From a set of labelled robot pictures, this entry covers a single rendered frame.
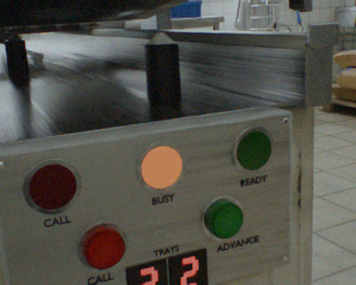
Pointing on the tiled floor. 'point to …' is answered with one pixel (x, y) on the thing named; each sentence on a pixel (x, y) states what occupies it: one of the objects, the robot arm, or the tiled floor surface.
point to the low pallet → (345, 106)
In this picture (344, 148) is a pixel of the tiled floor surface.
